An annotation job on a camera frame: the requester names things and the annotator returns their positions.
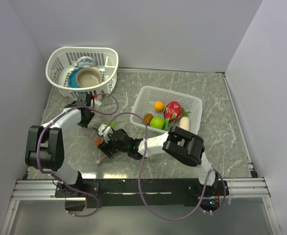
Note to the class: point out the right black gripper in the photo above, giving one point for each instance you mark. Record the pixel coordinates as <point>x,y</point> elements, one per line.
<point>105,147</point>

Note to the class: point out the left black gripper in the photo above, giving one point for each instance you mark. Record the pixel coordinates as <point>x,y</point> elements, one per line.
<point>85,124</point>

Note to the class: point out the red orange fake fruit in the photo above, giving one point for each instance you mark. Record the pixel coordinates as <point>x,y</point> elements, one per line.
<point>98,141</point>

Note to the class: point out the brown fake kiwi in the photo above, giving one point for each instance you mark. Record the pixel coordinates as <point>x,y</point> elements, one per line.
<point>147,118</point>

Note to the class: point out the green fake apple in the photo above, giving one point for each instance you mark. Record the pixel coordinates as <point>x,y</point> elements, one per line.
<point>157,122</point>
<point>112,124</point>

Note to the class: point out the white perforated tray basket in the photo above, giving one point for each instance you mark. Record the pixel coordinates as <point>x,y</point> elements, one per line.
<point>148,95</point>

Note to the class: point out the red fake dragon fruit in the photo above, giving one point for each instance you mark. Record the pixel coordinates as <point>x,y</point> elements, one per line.
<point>171,113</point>

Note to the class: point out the white fake radish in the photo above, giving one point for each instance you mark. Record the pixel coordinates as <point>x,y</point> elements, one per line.
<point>184,123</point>

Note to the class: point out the clear zip top bag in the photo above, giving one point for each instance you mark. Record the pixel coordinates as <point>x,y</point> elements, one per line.
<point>101,156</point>

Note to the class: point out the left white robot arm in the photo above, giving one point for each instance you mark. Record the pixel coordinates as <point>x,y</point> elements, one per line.
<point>45,146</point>

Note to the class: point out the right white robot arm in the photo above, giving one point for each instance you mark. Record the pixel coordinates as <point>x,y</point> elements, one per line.
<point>186,147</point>

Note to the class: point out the beige bowl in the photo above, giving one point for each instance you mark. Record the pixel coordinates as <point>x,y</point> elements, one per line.
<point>89,77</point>

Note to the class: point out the blue plate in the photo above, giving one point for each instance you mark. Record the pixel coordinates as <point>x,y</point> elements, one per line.
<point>72,81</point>

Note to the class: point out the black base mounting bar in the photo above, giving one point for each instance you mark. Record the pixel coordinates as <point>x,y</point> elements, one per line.
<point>131,192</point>

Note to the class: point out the blue white porcelain bowl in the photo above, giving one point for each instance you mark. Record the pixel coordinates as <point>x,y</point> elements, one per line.
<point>85,62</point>

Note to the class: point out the white slotted dish basket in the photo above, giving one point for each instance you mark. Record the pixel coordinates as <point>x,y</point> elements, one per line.
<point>62,62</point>

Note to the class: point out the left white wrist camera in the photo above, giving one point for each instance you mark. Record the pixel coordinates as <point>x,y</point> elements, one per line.
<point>95,103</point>

